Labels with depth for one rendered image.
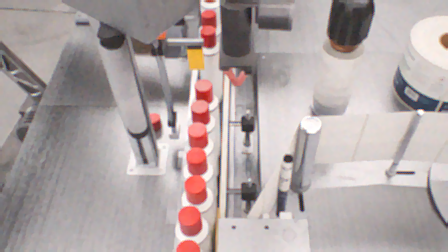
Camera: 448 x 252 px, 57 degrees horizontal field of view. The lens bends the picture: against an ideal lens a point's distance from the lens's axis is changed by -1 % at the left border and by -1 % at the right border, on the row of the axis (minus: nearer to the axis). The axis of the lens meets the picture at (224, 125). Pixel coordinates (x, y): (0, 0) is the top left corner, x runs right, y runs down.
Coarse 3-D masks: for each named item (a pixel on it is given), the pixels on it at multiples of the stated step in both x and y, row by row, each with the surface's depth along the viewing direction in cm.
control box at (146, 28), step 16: (64, 0) 56; (80, 0) 54; (96, 0) 51; (112, 0) 49; (128, 0) 47; (144, 0) 47; (160, 0) 49; (176, 0) 51; (192, 0) 54; (96, 16) 54; (112, 16) 51; (128, 16) 49; (144, 16) 48; (160, 16) 50; (176, 16) 53; (128, 32) 51; (144, 32) 49; (160, 32) 52
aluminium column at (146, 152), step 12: (96, 24) 65; (96, 36) 66; (132, 48) 73; (132, 60) 74; (108, 72) 72; (144, 96) 82; (120, 108) 79; (144, 108) 83; (132, 144) 88; (144, 144) 88; (156, 144) 94; (144, 156) 93; (156, 156) 94
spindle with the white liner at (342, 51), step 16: (336, 0) 76; (352, 0) 74; (368, 0) 75; (336, 16) 77; (352, 16) 75; (368, 16) 75; (336, 32) 79; (352, 32) 77; (368, 32) 80; (336, 48) 82; (352, 48) 81; (320, 64) 87; (336, 64) 83; (352, 64) 83; (320, 80) 89; (336, 80) 86; (352, 80) 87; (320, 96) 92; (336, 96) 90; (320, 112) 95; (336, 112) 94
